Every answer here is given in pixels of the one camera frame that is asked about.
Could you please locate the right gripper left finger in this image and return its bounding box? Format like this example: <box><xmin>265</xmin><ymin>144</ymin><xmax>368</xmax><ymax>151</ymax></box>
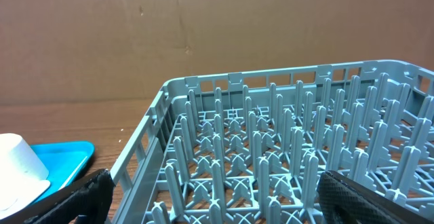
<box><xmin>0</xmin><ymin>168</ymin><xmax>116</xmax><ymax>224</ymax></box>

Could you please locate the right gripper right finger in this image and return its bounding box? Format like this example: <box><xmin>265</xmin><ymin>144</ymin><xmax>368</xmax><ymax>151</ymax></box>
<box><xmin>317</xmin><ymin>170</ymin><xmax>433</xmax><ymax>224</ymax></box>

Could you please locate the grey dishwasher rack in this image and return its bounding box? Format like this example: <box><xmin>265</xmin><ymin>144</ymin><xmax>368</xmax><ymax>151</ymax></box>
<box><xmin>109</xmin><ymin>60</ymin><xmax>433</xmax><ymax>223</ymax></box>

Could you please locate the wooden chopstick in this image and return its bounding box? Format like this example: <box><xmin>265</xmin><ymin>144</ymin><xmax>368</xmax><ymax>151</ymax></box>
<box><xmin>58</xmin><ymin>156</ymin><xmax>88</xmax><ymax>190</ymax></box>

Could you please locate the teal serving tray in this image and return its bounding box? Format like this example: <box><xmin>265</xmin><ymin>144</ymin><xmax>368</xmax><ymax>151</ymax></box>
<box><xmin>31</xmin><ymin>141</ymin><xmax>95</xmax><ymax>203</ymax></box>

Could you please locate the white paper cup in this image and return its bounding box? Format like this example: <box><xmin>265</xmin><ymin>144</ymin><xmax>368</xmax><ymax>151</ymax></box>
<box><xmin>1</xmin><ymin>133</ymin><xmax>50</xmax><ymax>219</ymax></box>

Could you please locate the cardboard backdrop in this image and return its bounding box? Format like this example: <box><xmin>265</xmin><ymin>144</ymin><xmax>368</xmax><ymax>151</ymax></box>
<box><xmin>1</xmin><ymin>0</ymin><xmax>433</xmax><ymax>105</ymax></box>

